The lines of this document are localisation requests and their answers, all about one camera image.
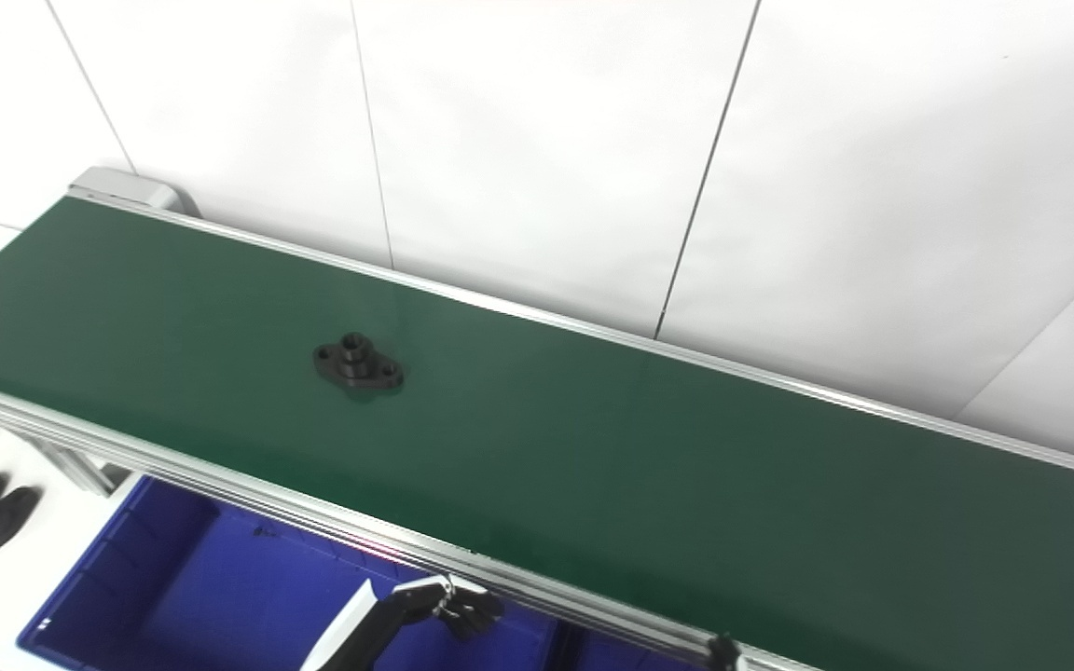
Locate blue plastic bin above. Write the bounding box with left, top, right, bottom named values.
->
left=17, top=475, right=564, bottom=671
left=558, top=623, right=717, bottom=671

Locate grey conveyor end cap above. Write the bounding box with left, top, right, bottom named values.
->
left=67, top=167, right=200, bottom=218

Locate green conveyor belt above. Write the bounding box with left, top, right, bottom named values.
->
left=0, top=196, right=1074, bottom=671
left=0, top=186, right=1074, bottom=671

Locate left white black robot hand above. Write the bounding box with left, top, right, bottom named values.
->
left=299, top=574, right=506, bottom=671

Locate aluminium conveyor support leg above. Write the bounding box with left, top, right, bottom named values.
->
left=20, top=436, right=120, bottom=497

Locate black flanged bearing part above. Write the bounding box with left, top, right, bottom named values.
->
left=312, top=332, right=406, bottom=393

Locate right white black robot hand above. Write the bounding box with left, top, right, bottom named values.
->
left=705, top=633, right=744, bottom=671

